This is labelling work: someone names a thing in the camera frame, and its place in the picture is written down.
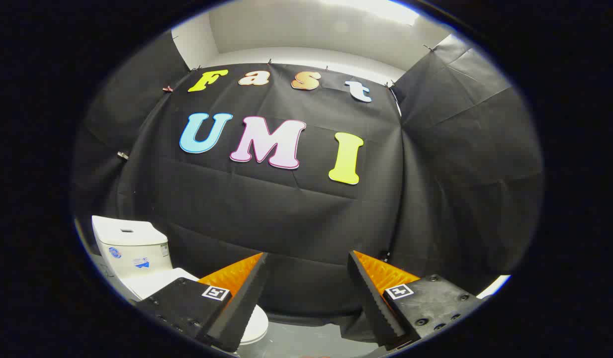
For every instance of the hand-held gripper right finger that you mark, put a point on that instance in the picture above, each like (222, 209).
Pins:
(373, 303)

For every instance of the white toilet lid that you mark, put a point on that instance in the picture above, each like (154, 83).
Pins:
(157, 282)

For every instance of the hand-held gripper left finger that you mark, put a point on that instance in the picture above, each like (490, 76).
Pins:
(239, 311)

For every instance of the black backdrop cloth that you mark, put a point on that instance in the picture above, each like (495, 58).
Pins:
(296, 219)

